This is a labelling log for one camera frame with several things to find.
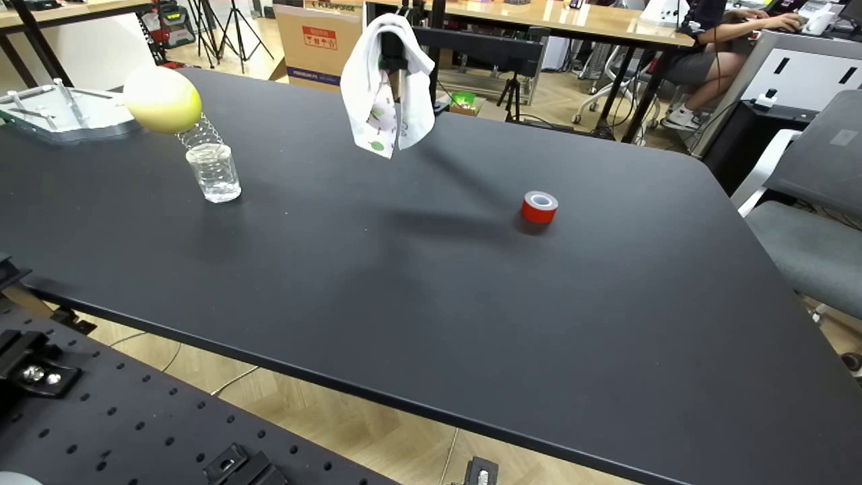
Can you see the black background tripod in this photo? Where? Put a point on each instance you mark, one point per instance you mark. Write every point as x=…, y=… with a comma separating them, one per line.
x=513, y=89

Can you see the seated person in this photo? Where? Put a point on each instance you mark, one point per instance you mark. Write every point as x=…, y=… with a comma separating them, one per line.
x=717, y=69

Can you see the metal bracket with bolts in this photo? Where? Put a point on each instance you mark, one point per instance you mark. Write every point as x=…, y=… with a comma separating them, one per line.
x=45, y=379

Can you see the yellow ball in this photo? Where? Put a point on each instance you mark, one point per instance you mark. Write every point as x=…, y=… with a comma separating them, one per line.
x=163, y=100

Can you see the silver metal fitting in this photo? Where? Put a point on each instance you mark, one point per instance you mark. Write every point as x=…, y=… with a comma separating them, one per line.
x=480, y=473

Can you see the black clamp block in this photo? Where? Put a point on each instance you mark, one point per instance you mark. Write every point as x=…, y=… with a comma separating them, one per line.
x=243, y=467

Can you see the black panel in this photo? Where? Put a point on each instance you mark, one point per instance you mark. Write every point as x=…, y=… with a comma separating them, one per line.
x=493, y=53

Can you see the wooden desk with black frame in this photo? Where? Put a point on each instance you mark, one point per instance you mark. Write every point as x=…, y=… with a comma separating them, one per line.
x=70, y=12

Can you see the black clamped pole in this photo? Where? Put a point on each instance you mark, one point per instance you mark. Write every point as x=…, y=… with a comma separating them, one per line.
x=429, y=105

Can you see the black mounting block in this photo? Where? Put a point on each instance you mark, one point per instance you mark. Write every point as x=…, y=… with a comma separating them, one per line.
x=70, y=318

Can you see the grey office chair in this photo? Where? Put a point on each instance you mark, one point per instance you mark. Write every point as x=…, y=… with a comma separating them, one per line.
x=808, y=242

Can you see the green packet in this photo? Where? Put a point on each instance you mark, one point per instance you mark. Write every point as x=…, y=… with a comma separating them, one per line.
x=464, y=104

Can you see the clear glass cup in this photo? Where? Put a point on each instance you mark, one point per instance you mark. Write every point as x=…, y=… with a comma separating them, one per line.
x=213, y=170

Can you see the small white device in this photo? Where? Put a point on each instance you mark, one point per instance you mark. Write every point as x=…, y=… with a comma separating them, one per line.
x=765, y=97

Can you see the wooden desk with black legs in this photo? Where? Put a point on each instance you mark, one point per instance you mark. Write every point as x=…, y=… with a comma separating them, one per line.
x=574, y=19

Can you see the black tripod stands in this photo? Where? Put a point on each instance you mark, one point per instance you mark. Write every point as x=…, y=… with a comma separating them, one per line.
x=236, y=28

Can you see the white board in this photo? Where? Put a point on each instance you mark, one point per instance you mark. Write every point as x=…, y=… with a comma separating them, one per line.
x=97, y=50

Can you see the black perforated breadboard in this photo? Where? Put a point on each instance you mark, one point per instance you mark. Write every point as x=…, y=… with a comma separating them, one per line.
x=135, y=420

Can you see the white lens cleaning towel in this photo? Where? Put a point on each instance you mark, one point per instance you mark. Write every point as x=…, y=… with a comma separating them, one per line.
x=364, y=89

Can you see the grey metal cabinet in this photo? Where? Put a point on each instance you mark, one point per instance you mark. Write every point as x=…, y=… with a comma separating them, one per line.
x=808, y=77

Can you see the red tape roll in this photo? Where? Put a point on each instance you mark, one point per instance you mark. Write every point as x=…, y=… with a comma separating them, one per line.
x=536, y=212

